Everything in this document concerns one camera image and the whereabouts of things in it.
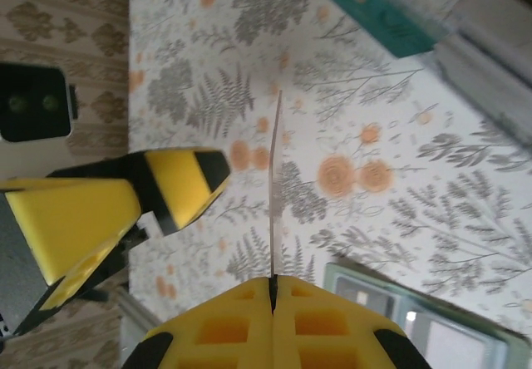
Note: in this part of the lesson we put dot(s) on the aluminium table side rail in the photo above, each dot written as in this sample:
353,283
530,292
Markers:
133,308

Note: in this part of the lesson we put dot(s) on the clear acrylic card box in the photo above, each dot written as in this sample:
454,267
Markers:
490,74

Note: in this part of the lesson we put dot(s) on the floral patterned table cover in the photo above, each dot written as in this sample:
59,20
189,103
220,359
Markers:
374,115

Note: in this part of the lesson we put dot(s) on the teal credit card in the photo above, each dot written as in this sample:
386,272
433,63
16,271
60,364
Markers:
386,26

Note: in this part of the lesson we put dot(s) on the pale credit card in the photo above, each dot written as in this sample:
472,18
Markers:
273,219

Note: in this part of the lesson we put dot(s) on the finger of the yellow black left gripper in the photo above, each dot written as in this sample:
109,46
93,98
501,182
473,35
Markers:
75,219
178,182

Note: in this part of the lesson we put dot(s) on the green card holder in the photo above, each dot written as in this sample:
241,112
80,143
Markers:
331,286

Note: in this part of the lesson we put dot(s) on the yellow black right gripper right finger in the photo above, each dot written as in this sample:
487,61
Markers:
332,336

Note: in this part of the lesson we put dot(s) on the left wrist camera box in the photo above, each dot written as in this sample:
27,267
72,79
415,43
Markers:
33,103

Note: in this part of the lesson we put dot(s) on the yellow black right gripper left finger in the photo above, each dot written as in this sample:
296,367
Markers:
216,336

